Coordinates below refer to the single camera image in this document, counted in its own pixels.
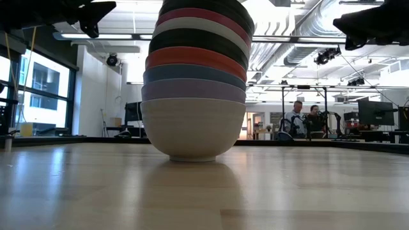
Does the off-white ribbed bowl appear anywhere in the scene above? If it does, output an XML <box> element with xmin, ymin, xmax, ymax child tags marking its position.
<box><xmin>139</xmin><ymin>97</ymin><xmax>247</xmax><ymax>163</ymax></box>

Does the black table frame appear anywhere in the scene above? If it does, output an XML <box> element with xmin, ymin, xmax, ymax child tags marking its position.
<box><xmin>0</xmin><ymin>135</ymin><xmax>409</xmax><ymax>155</ymax></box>

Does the lavender bowl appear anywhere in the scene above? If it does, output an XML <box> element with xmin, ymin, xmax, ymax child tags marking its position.
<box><xmin>141</xmin><ymin>78</ymin><xmax>247</xmax><ymax>105</ymax></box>

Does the large white bowl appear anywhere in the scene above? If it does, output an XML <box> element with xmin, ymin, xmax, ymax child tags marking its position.
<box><xmin>152</xmin><ymin>16</ymin><xmax>251</xmax><ymax>58</ymax></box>

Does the black computer monitor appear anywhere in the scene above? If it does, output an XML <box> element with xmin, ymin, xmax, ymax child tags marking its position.
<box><xmin>124</xmin><ymin>102</ymin><xmax>143</xmax><ymax>128</ymax></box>
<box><xmin>357</xmin><ymin>100</ymin><xmax>396</xmax><ymax>127</ymax></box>

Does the blue-grey bowl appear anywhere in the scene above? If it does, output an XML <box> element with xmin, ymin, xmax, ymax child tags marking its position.
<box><xmin>143</xmin><ymin>63</ymin><xmax>247</xmax><ymax>92</ymax></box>

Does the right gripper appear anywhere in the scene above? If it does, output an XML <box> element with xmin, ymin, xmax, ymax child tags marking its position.
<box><xmin>332</xmin><ymin>0</ymin><xmax>409</xmax><ymax>51</ymax></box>

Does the grey domed object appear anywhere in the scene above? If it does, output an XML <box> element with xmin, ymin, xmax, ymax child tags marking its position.
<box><xmin>276</xmin><ymin>130</ymin><xmax>293</xmax><ymax>142</ymax></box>

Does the orange bowl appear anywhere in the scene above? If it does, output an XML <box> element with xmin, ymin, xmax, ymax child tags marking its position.
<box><xmin>144</xmin><ymin>46</ymin><xmax>249</xmax><ymax>83</ymax></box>

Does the red bowl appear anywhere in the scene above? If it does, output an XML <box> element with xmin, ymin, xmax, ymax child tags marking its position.
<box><xmin>155</xmin><ymin>7</ymin><xmax>252</xmax><ymax>49</ymax></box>

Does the long ceiling light strip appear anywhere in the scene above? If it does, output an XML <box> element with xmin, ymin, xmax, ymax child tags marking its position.
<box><xmin>53</xmin><ymin>31</ymin><xmax>409</xmax><ymax>45</ymax></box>

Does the yellow container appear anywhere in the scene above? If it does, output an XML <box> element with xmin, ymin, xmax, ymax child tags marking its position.
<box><xmin>19</xmin><ymin>123</ymin><xmax>34</xmax><ymax>137</ymax></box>

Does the person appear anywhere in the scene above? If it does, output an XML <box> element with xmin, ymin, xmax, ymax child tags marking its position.
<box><xmin>305</xmin><ymin>104</ymin><xmax>324</xmax><ymax>132</ymax></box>
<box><xmin>283</xmin><ymin>100</ymin><xmax>308</xmax><ymax>139</ymax></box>

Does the silver ventilation duct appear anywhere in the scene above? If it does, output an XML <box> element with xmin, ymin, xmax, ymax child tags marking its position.
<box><xmin>283</xmin><ymin>0</ymin><xmax>384</xmax><ymax>67</ymax></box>

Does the yellow cord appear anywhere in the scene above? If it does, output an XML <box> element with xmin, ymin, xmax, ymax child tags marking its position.
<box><xmin>4</xmin><ymin>27</ymin><xmax>36</xmax><ymax>128</ymax></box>

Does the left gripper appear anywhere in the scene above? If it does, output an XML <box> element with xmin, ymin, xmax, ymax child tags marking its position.
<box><xmin>0</xmin><ymin>0</ymin><xmax>118</xmax><ymax>39</ymax></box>

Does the large window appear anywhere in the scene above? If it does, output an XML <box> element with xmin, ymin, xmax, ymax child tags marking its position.
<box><xmin>0</xmin><ymin>47</ymin><xmax>72</xmax><ymax>135</ymax></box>

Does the black overhead rig frame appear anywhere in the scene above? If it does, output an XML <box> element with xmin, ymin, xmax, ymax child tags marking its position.
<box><xmin>281</xmin><ymin>84</ymin><xmax>328</xmax><ymax>138</ymax></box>

